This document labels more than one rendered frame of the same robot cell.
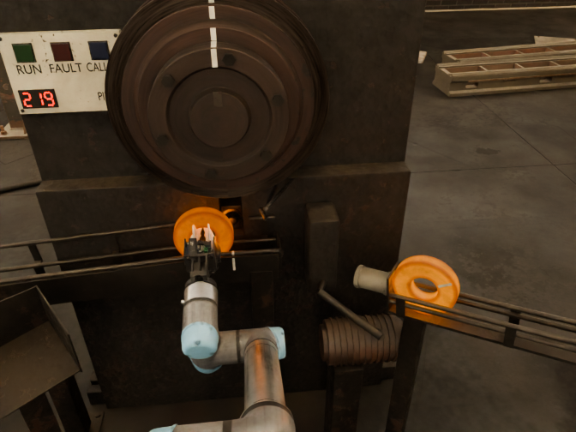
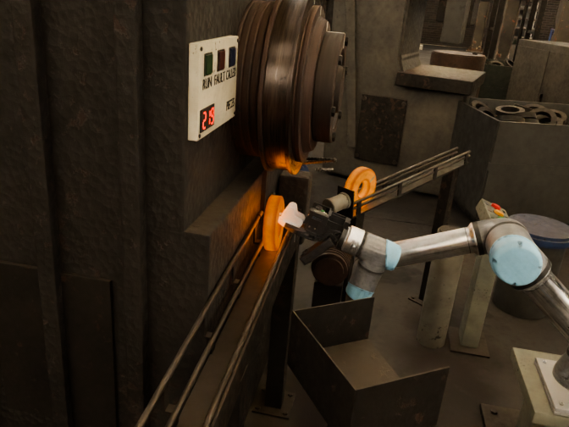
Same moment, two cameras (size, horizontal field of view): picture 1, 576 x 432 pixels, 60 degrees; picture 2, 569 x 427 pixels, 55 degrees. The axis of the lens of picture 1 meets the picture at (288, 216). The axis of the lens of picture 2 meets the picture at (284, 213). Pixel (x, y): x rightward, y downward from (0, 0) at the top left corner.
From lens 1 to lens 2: 1.71 m
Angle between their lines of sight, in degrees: 66
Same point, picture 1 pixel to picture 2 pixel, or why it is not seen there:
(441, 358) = not seen: hidden behind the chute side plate
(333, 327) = (334, 252)
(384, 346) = not seen: hidden behind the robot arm
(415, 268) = (361, 176)
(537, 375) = (303, 273)
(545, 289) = not seen: hidden behind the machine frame
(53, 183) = (200, 225)
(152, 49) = (312, 40)
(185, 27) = (319, 22)
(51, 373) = (365, 356)
